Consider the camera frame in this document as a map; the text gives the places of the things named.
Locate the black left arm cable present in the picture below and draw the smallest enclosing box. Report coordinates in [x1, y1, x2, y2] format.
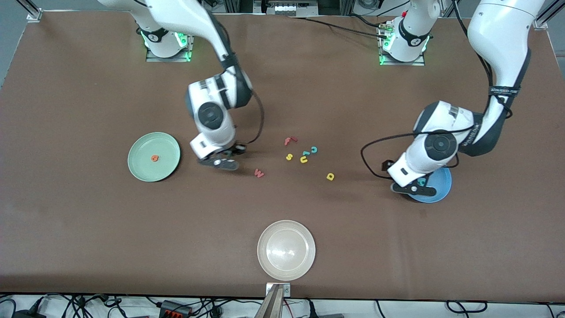
[361, 128, 475, 179]

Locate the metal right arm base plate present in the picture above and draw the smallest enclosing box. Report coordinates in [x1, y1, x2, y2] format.
[146, 20, 195, 62]

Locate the brown table cover mat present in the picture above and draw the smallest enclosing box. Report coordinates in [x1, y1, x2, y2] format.
[0, 11, 565, 303]

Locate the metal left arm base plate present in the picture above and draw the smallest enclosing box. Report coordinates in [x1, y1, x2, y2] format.
[379, 20, 426, 67]

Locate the black looped cable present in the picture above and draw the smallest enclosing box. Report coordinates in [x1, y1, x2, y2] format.
[445, 300, 489, 314]

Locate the long black table cable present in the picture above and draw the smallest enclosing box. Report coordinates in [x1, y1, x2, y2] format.
[289, 16, 389, 39]

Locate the blue plate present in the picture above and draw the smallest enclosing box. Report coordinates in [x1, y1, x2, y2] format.
[408, 167, 452, 204]

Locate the aluminium corner post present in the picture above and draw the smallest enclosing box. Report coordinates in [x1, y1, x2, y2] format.
[15, 0, 43, 23]
[533, 0, 565, 30]

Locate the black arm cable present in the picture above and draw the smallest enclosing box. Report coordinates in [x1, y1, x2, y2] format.
[361, 128, 475, 179]
[245, 91, 265, 144]

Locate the metal connector device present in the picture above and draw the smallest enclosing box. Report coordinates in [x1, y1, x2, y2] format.
[254, 0, 319, 17]

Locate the white plate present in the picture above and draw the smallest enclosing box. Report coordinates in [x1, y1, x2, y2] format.
[257, 220, 316, 281]

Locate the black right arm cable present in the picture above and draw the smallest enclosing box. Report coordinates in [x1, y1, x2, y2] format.
[245, 91, 265, 144]

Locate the aluminium camera mount beam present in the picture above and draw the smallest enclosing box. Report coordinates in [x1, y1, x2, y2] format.
[255, 285, 284, 318]

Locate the short black table cable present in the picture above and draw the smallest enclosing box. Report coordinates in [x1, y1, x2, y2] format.
[349, 13, 389, 28]

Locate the green plate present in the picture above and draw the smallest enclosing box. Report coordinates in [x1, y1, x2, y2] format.
[128, 132, 181, 182]

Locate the black power strip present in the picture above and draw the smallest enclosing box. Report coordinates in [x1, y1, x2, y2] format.
[158, 299, 193, 318]

